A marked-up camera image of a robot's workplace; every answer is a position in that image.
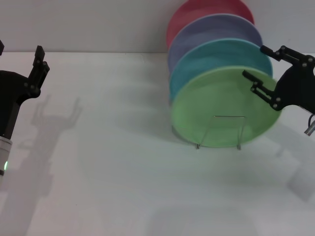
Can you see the red plastic plate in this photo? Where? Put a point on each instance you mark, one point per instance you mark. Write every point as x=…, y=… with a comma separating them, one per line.
x=197, y=12

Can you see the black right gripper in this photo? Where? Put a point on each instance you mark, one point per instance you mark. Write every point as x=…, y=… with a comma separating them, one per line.
x=297, y=86

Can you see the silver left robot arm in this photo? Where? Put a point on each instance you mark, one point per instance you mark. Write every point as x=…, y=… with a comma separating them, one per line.
x=5, y=152

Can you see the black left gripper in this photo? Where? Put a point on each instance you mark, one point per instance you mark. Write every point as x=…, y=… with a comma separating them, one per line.
x=9, y=88

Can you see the blue plastic plate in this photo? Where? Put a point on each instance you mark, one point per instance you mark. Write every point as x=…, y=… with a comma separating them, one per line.
x=221, y=54

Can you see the green plastic plate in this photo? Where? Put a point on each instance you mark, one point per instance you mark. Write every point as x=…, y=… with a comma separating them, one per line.
x=216, y=98

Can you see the purple plastic plate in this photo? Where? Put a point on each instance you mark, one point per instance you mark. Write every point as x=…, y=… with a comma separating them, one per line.
x=216, y=27

